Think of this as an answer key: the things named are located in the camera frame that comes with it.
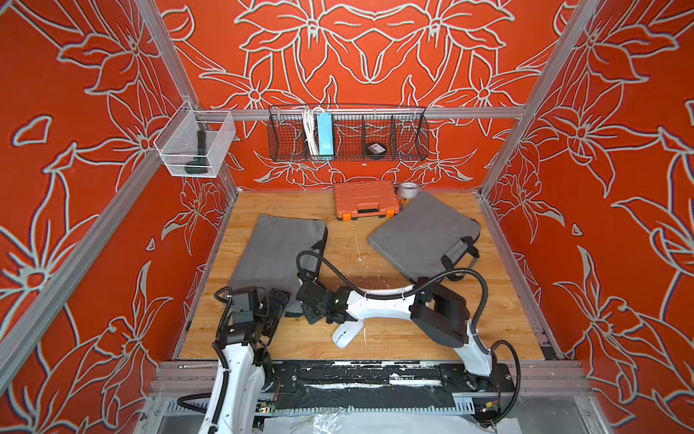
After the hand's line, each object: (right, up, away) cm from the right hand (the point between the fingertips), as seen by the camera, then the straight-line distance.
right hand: (305, 302), depth 86 cm
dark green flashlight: (-31, +44, -5) cm, 55 cm away
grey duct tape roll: (+41, +40, +30) cm, 65 cm away
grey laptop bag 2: (+45, +20, +14) cm, 51 cm away
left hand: (-6, +1, -2) cm, 6 cm away
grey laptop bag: (-12, +15, +11) cm, 22 cm away
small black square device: (+25, +53, +10) cm, 59 cm away
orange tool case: (+20, +35, +24) cm, 47 cm away
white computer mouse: (+13, -7, -7) cm, 16 cm away
